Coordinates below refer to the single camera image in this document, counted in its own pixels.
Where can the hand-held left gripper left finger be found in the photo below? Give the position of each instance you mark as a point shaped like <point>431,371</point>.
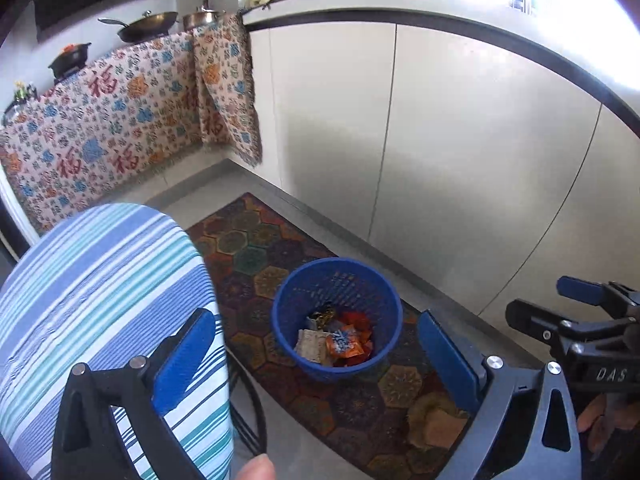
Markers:
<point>185,360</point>

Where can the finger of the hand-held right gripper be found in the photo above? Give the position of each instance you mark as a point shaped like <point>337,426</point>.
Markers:
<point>580,290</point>
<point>540,325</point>

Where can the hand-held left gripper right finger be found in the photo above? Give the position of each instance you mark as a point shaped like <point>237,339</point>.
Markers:
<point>447,360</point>

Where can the orange snack bag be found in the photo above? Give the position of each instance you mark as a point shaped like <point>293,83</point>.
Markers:
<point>345,342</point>

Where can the blue plastic basket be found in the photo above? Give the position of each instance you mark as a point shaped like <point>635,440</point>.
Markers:
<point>300,290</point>

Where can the person's right hand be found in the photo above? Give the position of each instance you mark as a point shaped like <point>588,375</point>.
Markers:
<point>615,412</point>

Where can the person's left hand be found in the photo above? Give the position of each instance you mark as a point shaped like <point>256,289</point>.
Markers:
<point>257,470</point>

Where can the blue green striped tablecloth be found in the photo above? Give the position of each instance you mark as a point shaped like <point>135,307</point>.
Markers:
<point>100,270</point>

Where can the hexagon patterned rug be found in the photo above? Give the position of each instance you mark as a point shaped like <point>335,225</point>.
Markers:
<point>250,250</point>

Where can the white kitchen cabinet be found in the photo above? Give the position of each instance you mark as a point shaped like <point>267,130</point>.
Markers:
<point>450,135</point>

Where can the printed patterned blanket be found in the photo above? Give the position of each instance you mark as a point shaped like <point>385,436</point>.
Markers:
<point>100,125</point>
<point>225,85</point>

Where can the condiment bottles rack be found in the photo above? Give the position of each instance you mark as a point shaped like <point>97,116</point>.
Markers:
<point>25,92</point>

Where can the black clay pot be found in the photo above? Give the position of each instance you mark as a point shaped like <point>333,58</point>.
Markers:
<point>70,62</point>

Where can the dark wok with lid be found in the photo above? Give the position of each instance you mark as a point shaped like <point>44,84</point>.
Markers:
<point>150,25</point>

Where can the steel pot with lid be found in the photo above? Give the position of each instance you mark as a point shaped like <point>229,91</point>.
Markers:
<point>202,19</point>

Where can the black metal table frame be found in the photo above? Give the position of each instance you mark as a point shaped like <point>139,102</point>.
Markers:
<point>261,410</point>

